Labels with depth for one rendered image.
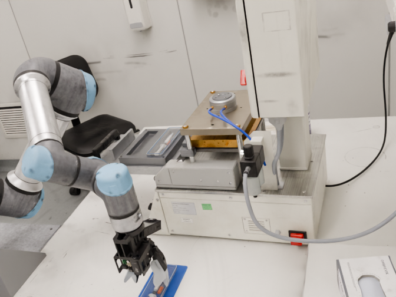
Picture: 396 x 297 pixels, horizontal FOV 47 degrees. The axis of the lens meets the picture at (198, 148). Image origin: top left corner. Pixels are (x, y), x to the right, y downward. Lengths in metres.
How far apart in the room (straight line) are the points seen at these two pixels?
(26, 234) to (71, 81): 0.61
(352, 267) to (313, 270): 0.13
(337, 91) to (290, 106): 1.80
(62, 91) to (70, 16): 1.90
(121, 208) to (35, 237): 0.69
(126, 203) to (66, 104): 0.47
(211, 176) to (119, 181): 0.34
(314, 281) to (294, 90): 0.46
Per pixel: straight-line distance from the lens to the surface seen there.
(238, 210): 1.30
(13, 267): 1.46
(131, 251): 1.12
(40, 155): 1.04
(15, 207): 1.55
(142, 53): 3.08
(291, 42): 1.05
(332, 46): 2.80
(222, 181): 1.26
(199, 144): 1.30
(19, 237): 1.73
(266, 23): 1.05
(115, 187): 1.01
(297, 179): 1.28
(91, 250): 1.51
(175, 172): 1.30
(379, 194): 1.53
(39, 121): 1.15
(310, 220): 1.27
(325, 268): 1.21
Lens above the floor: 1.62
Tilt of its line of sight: 27 degrees down
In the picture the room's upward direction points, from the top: 12 degrees counter-clockwise
